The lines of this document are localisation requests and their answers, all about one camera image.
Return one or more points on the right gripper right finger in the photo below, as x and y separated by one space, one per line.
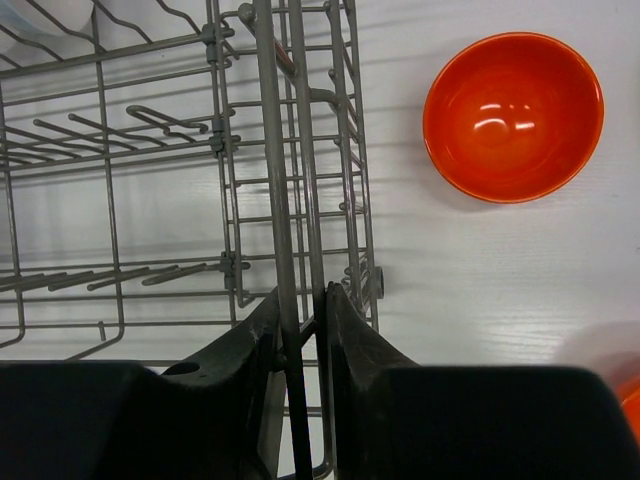
396 419

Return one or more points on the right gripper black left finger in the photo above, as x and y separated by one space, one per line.
205 417

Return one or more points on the grey wire dish rack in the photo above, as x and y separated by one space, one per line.
167 167

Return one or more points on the orange bowl left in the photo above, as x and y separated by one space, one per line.
629 395

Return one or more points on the orange bowl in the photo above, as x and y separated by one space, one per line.
513 117
629 395

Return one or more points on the orange bowl right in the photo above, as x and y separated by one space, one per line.
513 117

